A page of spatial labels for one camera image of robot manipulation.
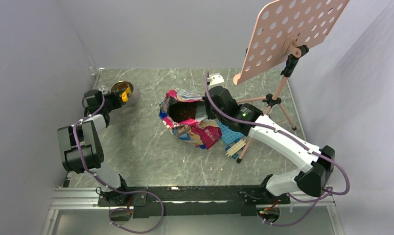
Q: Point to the grey double pet bowl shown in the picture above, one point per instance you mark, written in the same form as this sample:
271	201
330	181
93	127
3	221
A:
133	98

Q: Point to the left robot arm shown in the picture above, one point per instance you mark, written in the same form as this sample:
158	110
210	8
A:
80	147

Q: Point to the blue building block plate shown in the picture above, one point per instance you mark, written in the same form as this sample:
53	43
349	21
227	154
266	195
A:
229	136

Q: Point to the beige blue toy block car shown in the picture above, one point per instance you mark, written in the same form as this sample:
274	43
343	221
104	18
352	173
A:
232	150

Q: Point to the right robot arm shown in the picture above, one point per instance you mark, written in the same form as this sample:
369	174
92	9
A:
314	164

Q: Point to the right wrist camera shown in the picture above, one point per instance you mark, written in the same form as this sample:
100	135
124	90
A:
215	79

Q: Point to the clear glass cup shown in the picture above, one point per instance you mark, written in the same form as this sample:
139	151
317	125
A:
93	71

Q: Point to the pet food bag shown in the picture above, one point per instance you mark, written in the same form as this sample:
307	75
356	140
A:
201	132

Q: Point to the yellow plastic scoop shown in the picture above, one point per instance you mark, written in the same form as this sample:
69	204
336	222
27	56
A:
125	93

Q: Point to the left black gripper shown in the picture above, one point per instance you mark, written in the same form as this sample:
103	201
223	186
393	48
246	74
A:
116	98

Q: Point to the brown pet food kibble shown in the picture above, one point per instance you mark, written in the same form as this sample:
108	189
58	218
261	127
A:
182	111

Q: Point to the pink perforated music stand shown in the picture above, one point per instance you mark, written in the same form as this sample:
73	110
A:
286	29

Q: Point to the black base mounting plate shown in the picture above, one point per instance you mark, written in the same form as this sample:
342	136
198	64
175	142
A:
244	200

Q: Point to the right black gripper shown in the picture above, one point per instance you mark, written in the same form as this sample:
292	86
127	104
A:
210	114

